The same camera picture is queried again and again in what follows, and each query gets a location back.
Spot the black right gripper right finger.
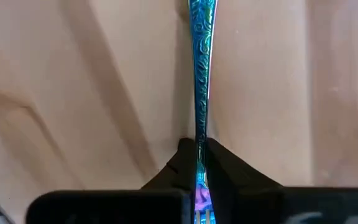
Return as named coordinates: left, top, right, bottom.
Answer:
left=206, top=138, right=358, bottom=224

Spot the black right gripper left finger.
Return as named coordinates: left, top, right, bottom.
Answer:
left=25, top=138, right=196, bottom=224

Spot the iridescent blue metal fork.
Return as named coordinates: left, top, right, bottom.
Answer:
left=187, top=0, right=219, bottom=224

